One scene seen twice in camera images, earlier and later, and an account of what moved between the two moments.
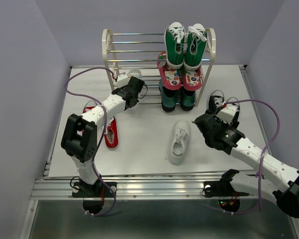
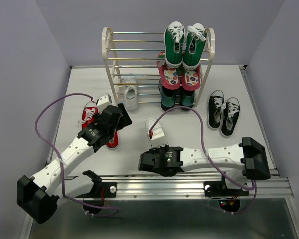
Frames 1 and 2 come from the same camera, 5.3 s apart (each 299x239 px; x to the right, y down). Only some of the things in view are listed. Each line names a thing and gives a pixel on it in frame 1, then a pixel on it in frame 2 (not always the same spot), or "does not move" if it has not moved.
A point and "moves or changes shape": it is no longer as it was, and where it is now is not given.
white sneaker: x=134 y=72 moves or changes shape
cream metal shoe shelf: x=136 y=55 does not move
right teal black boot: x=187 y=99 does not move
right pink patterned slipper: x=192 y=80 does not move
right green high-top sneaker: x=195 y=43 does not move
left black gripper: x=121 y=88 -> x=124 y=120
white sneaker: x=180 y=142 -> x=149 y=123
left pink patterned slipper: x=171 y=77 does not move
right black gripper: x=233 y=124 -> x=155 y=150
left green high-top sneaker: x=175 y=45 does not move
